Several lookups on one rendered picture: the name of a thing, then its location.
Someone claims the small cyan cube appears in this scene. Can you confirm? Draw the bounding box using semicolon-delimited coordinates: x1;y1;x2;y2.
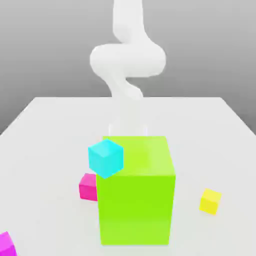
87;138;125;180

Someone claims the small pink cube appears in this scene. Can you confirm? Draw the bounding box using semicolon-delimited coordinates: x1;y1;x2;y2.
78;172;98;202

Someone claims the small yellow cube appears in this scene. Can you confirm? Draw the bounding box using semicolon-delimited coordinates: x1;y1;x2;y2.
199;187;223;216

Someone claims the small magenta cube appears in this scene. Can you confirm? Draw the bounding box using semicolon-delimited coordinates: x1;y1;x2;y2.
0;231;18;256

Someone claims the large lime green box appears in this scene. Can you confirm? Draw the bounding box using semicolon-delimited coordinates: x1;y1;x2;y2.
95;135;177;246

